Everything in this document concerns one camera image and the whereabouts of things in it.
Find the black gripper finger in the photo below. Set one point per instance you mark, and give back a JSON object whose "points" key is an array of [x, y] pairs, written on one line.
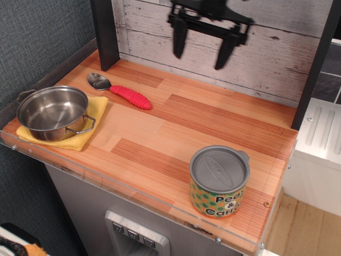
{"points": [[227, 46], [179, 38]]}

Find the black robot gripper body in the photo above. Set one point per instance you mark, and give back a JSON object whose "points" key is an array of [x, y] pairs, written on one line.
{"points": [[193, 13]]}

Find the red handled metal spoon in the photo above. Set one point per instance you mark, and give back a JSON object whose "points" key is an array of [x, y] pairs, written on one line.
{"points": [[100, 82]]}

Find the peas and carrots can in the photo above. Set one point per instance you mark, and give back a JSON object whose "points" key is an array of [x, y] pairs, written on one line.
{"points": [[218, 177]]}

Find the stainless steel pot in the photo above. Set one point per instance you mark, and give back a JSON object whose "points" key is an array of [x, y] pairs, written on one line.
{"points": [[55, 113]]}

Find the white toy sink unit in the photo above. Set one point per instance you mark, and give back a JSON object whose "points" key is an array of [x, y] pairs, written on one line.
{"points": [[313, 172]]}

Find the silver toy fridge dispenser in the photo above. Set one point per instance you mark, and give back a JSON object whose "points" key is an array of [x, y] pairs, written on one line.
{"points": [[131, 238]]}

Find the orange cloth at corner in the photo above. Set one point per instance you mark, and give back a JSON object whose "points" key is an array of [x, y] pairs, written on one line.
{"points": [[34, 250]]}

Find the black left shelf post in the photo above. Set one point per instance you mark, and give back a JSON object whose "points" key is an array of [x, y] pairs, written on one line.
{"points": [[105, 30]]}

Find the black shelf post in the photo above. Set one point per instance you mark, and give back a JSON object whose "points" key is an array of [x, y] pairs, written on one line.
{"points": [[105, 30], [325, 40]]}

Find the black right shelf post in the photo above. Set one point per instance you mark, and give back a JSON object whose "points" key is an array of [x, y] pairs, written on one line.
{"points": [[325, 40]]}

